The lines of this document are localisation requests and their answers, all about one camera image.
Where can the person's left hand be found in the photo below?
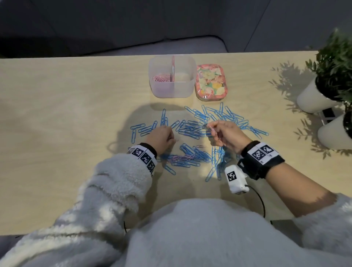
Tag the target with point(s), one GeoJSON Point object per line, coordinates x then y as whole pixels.
{"type": "Point", "coordinates": [162, 139]}

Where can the person's right hand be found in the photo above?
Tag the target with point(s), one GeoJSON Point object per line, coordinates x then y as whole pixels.
{"type": "Point", "coordinates": [232, 134]}

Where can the single pink paper clip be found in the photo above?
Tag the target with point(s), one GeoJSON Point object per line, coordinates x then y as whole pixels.
{"type": "Point", "coordinates": [213, 129]}

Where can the single blue paper clip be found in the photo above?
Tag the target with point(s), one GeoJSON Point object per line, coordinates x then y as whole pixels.
{"type": "Point", "coordinates": [137, 126]}

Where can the pile of blue pink paperclips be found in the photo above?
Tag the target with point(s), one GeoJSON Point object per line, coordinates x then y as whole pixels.
{"type": "Point", "coordinates": [198, 115]}

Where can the clear divided plastic container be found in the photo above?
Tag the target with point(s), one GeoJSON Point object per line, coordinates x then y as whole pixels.
{"type": "Point", "coordinates": [172, 89]}

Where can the heap of pink paper clips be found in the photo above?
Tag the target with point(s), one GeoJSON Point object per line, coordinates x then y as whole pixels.
{"type": "Point", "coordinates": [161, 77]}

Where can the person's left forearm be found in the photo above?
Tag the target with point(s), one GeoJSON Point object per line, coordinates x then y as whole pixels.
{"type": "Point", "coordinates": [104, 203]}

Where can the person's right forearm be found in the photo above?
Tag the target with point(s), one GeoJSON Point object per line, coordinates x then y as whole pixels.
{"type": "Point", "coordinates": [299, 192]}

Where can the pink floral container lid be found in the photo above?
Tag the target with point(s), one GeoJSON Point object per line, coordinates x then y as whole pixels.
{"type": "Point", "coordinates": [211, 82]}

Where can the person's white fleece torso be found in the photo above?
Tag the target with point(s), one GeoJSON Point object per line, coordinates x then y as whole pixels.
{"type": "Point", "coordinates": [209, 236]}

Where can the left marker-printed wristband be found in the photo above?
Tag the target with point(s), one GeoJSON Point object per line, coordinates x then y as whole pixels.
{"type": "Point", "coordinates": [143, 156]}

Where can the marker-printed wristband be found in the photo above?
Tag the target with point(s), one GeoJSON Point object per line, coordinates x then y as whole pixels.
{"type": "Point", "coordinates": [143, 156]}
{"type": "Point", "coordinates": [261, 161]}

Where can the right marker-printed wristband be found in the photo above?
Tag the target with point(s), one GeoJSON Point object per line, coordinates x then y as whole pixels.
{"type": "Point", "coordinates": [261, 161]}

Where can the green plant in white pot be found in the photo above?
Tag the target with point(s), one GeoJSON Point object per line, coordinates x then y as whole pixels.
{"type": "Point", "coordinates": [334, 134]}
{"type": "Point", "coordinates": [310, 100]}

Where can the grey bench seat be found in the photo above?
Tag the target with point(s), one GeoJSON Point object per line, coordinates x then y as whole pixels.
{"type": "Point", "coordinates": [165, 48]}
{"type": "Point", "coordinates": [8, 240]}

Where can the small black marker card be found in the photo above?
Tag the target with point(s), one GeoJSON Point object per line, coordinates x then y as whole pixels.
{"type": "Point", "coordinates": [327, 114]}

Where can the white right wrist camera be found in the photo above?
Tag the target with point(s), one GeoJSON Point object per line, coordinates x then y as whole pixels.
{"type": "Point", "coordinates": [236, 180]}

